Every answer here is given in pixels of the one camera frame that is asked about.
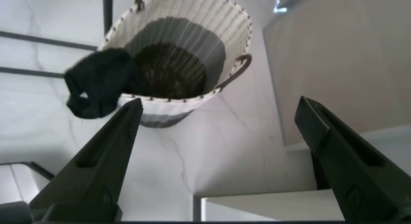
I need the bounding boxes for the black clothes rack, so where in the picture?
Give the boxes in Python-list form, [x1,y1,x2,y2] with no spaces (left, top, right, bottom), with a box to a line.
[0,0,114,79]

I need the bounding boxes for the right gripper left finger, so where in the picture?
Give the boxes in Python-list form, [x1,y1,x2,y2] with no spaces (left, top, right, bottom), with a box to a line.
[28,97,144,223]

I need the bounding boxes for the white laundry basket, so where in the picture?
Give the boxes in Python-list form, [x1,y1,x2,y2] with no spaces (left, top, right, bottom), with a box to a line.
[98,0,254,128]

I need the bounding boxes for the black garment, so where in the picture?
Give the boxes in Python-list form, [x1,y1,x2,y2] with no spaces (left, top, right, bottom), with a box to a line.
[63,47,136,119]

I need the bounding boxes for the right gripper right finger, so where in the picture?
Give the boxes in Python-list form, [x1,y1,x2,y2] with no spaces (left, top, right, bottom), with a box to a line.
[294,95,411,223]

